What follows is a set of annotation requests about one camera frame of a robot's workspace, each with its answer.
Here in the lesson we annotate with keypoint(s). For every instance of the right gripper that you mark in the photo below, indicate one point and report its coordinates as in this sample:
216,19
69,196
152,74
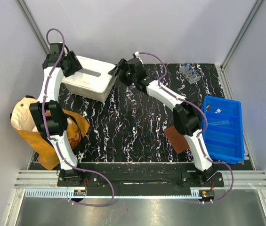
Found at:
124,68

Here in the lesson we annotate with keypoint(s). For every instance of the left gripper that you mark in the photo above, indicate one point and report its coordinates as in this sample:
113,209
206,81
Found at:
76,65

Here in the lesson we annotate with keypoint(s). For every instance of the white plastic lid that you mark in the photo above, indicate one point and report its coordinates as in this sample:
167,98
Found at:
93,70

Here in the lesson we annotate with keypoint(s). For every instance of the beige plastic bin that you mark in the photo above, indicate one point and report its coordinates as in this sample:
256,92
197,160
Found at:
98,90

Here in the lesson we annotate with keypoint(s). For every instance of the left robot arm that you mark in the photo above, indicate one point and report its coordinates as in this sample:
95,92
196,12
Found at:
50,119

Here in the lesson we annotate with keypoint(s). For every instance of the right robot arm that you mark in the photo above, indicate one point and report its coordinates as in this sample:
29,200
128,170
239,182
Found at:
187,116

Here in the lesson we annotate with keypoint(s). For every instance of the cloth bag with items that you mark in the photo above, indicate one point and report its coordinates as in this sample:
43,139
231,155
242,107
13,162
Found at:
22,121

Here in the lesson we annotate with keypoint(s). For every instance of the clear test tube rack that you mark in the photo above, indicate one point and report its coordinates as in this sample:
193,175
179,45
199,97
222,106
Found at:
188,74

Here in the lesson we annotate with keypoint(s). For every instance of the blue compartment tray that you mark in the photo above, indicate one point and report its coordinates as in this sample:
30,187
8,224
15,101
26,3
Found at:
224,142

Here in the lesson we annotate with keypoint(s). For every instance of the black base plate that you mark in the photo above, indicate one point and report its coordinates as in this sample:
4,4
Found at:
175,174

